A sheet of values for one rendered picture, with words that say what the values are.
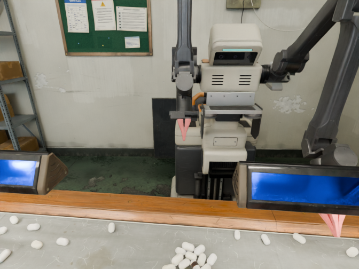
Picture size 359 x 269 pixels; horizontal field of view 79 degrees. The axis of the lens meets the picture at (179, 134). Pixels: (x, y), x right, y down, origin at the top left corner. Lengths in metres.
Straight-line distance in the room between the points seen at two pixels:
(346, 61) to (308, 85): 2.13
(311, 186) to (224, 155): 0.74
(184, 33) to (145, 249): 0.69
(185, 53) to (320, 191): 0.57
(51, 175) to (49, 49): 2.38
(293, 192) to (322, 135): 0.35
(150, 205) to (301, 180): 0.55
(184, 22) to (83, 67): 1.99
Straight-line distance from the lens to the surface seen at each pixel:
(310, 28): 0.88
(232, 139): 1.14
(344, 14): 0.69
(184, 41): 0.78
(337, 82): 0.70
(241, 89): 1.07
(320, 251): 0.83
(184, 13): 0.79
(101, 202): 0.89
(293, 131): 2.92
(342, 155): 0.68
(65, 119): 2.91
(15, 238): 0.91
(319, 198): 0.44
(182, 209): 0.81
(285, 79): 1.14
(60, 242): 0.80
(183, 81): 0.70
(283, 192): 0.41
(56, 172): 0.50
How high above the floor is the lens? 1.30
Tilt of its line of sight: 22 degrees down
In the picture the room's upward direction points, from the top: straight up
